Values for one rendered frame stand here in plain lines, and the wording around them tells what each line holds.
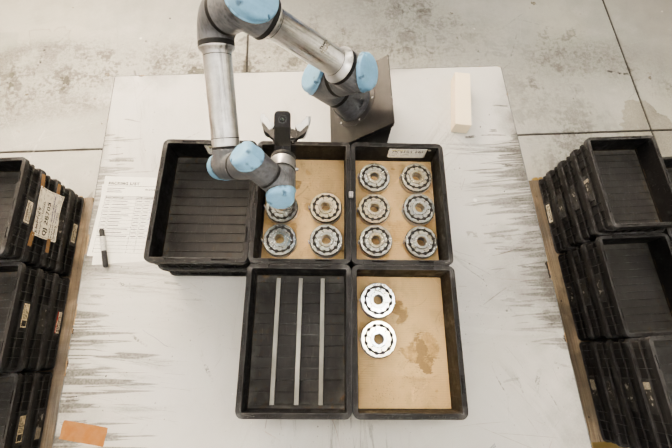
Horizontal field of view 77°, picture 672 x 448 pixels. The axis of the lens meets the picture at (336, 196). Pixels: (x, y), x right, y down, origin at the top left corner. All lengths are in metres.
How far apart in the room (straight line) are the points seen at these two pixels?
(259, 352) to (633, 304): 1.55
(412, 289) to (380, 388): 0.30
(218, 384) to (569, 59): 2.72
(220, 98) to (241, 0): 0.25
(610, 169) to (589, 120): 0.81
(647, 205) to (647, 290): 0.36
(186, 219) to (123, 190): 0.35
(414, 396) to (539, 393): 0.44
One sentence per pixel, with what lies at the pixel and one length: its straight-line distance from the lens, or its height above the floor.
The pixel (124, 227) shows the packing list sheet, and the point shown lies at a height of 0.70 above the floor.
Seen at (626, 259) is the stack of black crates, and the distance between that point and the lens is 2.22.
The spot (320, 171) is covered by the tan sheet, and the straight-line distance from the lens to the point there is 1.43.
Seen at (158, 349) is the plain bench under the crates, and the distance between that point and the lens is 1.53.
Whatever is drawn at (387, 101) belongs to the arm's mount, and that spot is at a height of 0.93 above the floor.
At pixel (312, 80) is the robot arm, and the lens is 1.40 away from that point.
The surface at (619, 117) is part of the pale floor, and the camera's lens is 3.08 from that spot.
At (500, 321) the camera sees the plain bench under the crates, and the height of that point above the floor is 0.70.
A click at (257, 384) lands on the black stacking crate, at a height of 0.83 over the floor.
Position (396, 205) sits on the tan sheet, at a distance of 1.41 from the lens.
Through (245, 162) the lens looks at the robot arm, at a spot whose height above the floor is 1.22.
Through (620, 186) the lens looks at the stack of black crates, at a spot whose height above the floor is 0.49.
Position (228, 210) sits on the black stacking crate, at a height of 0.83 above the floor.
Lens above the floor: 2.13
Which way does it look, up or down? 69 degrees down
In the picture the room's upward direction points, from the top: 4 degrees clockwise
